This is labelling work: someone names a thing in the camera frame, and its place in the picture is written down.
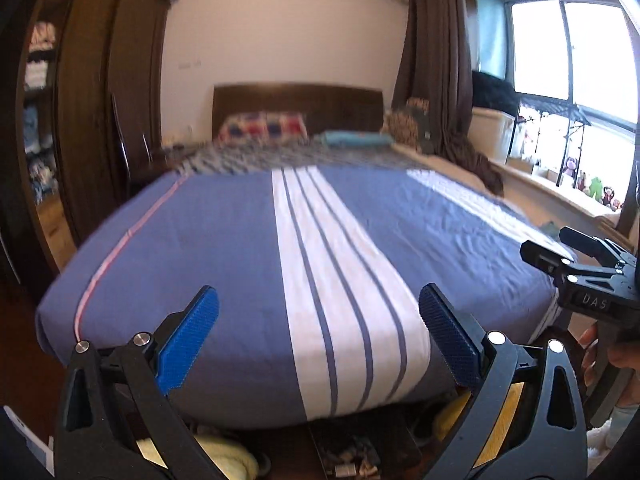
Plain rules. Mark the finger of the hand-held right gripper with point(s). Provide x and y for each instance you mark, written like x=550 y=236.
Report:
x=585 y=240
x=545 y=255

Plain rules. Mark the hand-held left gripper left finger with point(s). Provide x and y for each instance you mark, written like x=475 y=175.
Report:
x=185 y=340

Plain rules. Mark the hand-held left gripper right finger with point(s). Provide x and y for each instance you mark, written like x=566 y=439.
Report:
x=450 y=340

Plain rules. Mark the black bin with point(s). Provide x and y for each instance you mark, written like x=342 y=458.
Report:
x=360 y=445

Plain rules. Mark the person's right hand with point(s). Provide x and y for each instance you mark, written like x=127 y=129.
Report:
x=590 y=355

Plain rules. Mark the green frog plush toy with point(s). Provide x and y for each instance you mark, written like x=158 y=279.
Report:
x=595 y=187

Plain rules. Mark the brown monkey plush toy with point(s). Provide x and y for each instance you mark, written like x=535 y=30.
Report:
x=569 y=166

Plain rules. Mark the blue white striped bed cover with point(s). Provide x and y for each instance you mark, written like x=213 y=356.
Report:
x=200 y=240

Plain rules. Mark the yellow towel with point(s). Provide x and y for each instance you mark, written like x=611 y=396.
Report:
x=225 y=457

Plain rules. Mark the white storage box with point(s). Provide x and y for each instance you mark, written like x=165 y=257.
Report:
x=492 y=132

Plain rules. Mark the black metal rack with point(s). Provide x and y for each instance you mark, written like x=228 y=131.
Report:
x=555 y=110

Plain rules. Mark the black clothing pile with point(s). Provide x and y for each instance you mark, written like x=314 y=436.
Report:
x=495 y=91

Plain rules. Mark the black and white patterned blanket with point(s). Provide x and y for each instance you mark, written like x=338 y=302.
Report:
x=240 y=157

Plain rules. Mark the brown patterned cushion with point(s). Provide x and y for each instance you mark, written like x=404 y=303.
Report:
x=402 y=125

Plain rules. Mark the window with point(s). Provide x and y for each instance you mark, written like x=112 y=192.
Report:
x=540 y=45

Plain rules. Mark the teal pillow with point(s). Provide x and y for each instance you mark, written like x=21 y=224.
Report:
x=352 y=139

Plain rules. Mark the brown curtain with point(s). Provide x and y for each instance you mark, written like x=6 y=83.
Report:
x=435 y=60

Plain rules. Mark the plaid pillow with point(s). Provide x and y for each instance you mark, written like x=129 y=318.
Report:
x=262 y=126

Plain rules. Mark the dark wooden wardrobe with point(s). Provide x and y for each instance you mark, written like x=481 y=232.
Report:
x=110 y=85

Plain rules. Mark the dark wooden headboard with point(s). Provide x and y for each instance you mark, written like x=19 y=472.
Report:
x=300 y=100

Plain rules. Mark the shelves of folded clothes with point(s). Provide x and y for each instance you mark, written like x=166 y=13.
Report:
x=40 y=110

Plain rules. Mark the metal frame chair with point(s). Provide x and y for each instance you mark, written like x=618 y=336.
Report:
x=122 y=145

